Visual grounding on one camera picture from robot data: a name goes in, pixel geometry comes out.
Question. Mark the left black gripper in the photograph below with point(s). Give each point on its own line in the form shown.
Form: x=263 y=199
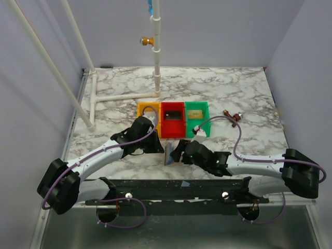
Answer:
x=156 y=148

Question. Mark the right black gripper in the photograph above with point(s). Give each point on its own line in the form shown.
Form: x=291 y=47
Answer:
x=183 y=152

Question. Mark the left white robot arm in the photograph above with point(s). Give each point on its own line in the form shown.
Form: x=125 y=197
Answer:
x=64 y=184

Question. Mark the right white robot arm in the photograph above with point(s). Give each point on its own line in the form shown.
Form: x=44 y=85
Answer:
x=288 y=172

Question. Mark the black card in red bin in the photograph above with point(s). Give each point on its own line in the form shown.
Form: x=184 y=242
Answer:
x=173 y=115

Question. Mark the gold card in green bin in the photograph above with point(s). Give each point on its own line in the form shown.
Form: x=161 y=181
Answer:
x=195 y=114

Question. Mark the yellow plastic bin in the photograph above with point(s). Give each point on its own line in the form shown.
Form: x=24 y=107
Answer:
x=146 y=109

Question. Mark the red plastic bin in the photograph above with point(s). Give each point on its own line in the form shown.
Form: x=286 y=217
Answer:
x=173 y=121

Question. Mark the green plastic bin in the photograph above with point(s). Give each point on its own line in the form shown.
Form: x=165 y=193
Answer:
x=191 y=123

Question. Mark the brown brass faucet valve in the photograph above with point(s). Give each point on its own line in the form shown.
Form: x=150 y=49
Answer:
x=234 y=118

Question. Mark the orange nozzle on pipe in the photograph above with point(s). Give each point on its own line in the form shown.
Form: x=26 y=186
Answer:
x=144 y=41

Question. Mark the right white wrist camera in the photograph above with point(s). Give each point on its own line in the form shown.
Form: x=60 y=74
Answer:
x=199 y=134

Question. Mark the black mounting rail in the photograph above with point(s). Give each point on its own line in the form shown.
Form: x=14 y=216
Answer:
x=170 y=197

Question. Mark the white PVC pipe frame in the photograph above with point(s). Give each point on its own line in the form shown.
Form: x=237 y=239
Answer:
x=155 y=19

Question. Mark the aluminium extrusion frame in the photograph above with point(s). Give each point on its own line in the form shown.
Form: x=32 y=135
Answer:
x=291 y=199

